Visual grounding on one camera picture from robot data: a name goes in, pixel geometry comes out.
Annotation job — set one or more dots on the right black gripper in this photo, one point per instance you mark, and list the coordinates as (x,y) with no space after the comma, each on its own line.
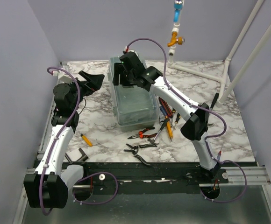
(117,69)

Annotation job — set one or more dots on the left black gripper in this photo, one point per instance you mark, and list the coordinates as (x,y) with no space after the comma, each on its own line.
(95,82)

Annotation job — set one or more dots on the green tool box clear lid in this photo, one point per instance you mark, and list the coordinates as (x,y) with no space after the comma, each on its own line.
(134,108)

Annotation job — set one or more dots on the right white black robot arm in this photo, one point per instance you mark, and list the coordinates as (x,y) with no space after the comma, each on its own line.
(195,116)

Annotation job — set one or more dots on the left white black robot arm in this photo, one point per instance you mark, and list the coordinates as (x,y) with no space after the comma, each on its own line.
(48,186)

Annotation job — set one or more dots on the orange long nose pliers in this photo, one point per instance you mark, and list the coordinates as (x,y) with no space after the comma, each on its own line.
(141,134)

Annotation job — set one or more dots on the orange box cutter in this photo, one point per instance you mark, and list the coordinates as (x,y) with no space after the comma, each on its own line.
(168,126)

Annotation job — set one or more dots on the small black claw hammer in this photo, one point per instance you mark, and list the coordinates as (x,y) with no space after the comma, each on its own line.
(163,124)

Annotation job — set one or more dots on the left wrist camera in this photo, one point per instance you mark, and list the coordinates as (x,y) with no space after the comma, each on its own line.
(62,77)

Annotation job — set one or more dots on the blue handle screwdriver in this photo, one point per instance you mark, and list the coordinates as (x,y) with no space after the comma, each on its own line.
(162,109)

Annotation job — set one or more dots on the black mounting rail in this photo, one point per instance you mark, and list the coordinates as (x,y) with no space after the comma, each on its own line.
(134,178)

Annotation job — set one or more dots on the white pvc pipe frame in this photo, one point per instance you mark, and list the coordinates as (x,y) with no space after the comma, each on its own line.
(224,91)

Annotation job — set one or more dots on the aluminium rail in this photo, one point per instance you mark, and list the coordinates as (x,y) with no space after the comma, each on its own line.
(246,175)

